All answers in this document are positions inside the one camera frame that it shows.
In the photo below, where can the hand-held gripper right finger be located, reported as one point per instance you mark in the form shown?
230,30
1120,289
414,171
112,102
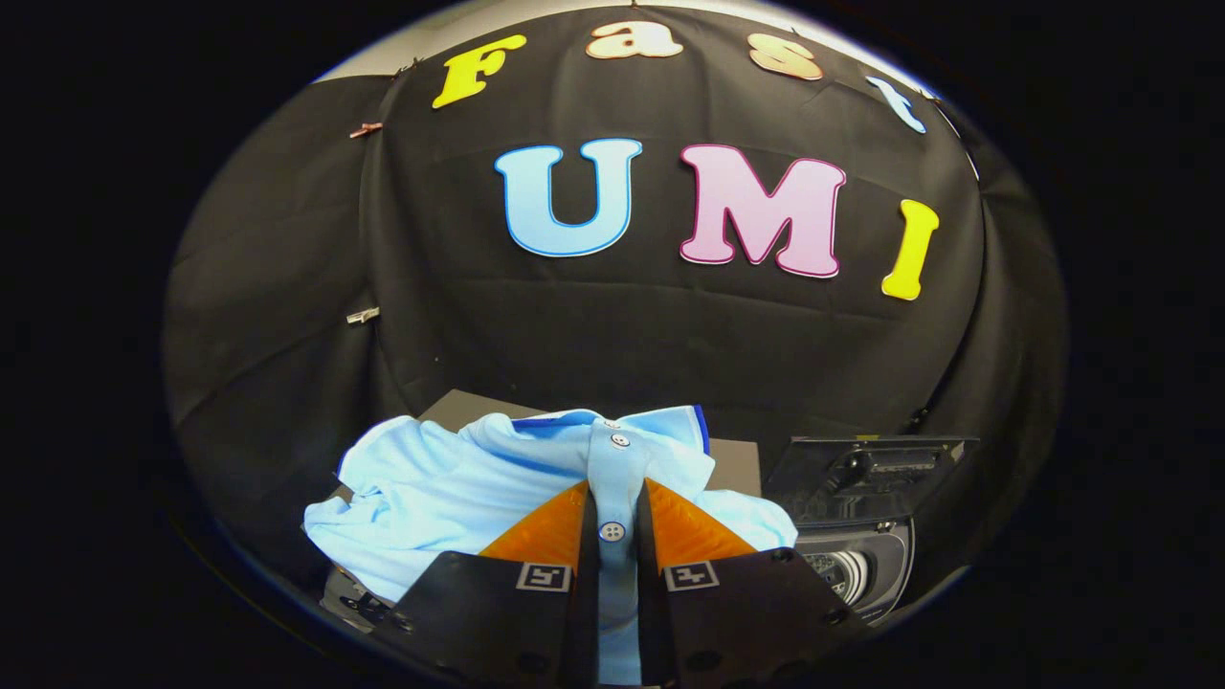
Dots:
651,603

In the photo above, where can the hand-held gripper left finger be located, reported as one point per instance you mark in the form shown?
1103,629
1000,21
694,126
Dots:
586,593

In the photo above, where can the light blue polo shirt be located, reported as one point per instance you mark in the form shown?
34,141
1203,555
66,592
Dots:
431,488

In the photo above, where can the dark transparent washing machine lid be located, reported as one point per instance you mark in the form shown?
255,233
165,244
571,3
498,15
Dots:
813,469

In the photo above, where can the silver clip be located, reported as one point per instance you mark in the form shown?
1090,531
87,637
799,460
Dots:
363,315

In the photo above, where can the pink clip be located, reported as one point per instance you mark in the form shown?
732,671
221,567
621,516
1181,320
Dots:
365,129

